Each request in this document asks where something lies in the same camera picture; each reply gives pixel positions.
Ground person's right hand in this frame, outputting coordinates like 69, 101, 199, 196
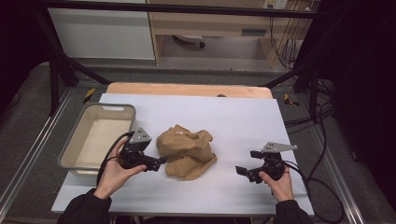
258, 166, 295, 203

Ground aluminium rail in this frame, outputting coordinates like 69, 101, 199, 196
0, 88, 75, 214
310, 123, 366, 224

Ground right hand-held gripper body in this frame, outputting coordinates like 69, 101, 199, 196
257, 141, 299, 182

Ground person's left hand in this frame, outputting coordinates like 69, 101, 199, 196
92, 136, 149, 201

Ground grey plastic bin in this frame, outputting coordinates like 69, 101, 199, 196
57, 103, 137, 177

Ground yellow black tape strip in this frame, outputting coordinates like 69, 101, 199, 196
82, 87, 96, 105
283, 92, 301, 108

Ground black floor cables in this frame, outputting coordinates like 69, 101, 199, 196
283, 78, 337, 129

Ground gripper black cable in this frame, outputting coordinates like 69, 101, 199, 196
283, 160, 346, 224
95, 131, 135, 188

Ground hanging black cables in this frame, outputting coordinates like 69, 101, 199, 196
268, 16, 307, 71

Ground office chair base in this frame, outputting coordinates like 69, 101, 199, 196
173, 34, 206, 49

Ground wooden desk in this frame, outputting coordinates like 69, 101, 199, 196
146, 0, 313, 68

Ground white wall socket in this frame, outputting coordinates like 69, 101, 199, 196
262, 0, 290, 10

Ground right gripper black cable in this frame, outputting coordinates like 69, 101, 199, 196
283, 160, 346, 224

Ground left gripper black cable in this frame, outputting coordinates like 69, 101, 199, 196
95, 131, 135, 188

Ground black metal stand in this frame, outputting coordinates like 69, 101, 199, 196
263, 62, 323, 123
30, 8, 112, 117

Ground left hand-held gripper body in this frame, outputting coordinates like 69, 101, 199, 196
119, 126, 153, 171

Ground white cabinet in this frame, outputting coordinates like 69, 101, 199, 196
48, 7, 156, 61

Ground black metal frame bar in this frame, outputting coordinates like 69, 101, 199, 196
33, 0, 323, 20

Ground tan cloth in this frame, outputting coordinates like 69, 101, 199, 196
155, 124, 219, 182

